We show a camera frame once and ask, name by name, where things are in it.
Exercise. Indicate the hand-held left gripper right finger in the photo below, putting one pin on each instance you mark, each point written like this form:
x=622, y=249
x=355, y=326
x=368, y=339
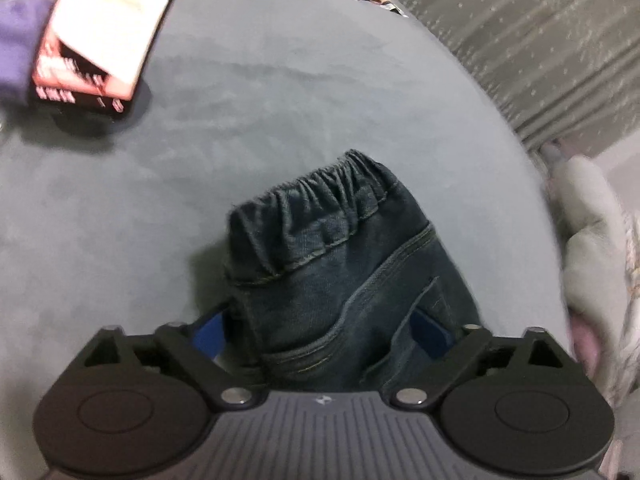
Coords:
x=432, y=332

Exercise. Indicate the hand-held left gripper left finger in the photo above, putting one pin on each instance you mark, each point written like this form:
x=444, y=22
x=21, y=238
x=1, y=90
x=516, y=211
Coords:
x=207, y=337

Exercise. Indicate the blue denim jeans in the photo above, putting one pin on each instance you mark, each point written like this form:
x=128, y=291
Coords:
x=325, y=240

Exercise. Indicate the pink folded blanket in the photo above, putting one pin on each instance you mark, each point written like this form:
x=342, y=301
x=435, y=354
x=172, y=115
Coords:
x=587, y=345

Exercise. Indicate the light grey folded duvet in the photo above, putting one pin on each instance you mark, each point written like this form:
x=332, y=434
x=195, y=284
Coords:
x=595, y=260

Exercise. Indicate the folded cloth pile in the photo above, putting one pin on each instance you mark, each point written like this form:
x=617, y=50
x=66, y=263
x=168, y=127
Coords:
x=555, y=155

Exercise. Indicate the grey star-print curtain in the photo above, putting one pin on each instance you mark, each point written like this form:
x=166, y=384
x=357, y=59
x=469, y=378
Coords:
x=525, y=35

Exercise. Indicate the smartphone with lit screen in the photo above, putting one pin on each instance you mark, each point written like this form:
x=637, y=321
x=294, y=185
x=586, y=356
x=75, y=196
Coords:
x=110, y=20

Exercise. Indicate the purple cloth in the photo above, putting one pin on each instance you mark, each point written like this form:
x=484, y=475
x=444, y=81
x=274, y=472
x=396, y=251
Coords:
x=20, y=45

